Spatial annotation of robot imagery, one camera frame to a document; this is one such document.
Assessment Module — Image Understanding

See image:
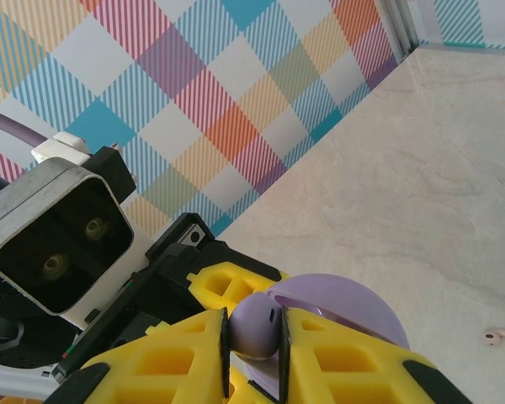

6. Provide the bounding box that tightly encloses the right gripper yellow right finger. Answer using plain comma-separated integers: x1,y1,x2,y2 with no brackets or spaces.
277,305,476,404

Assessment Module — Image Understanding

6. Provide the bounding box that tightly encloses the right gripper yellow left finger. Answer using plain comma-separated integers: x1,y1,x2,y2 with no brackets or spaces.
50,306,232,404

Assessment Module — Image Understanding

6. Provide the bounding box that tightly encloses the purple wireless earbud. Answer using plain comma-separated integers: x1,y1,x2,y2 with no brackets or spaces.
228,292,285,362

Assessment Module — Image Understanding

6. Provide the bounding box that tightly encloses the purple earbud charging case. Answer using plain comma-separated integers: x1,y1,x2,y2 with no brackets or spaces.
242,273,410,399

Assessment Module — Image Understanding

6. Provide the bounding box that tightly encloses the pink wireless earbud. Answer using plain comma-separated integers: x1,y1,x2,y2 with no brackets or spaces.
482,328,505,347

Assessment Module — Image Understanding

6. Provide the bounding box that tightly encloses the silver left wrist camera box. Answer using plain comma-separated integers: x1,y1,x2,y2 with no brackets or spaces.
0,145,149,326

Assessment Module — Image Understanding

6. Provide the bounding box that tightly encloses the white camera cable connector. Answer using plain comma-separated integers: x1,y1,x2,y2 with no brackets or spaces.
29,131,92,166

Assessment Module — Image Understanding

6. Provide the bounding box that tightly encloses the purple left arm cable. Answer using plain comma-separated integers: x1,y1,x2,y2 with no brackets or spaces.
0,104,45,147

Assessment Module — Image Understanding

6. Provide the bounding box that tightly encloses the aluminium frame post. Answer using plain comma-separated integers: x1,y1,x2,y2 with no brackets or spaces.
380,0,424,58

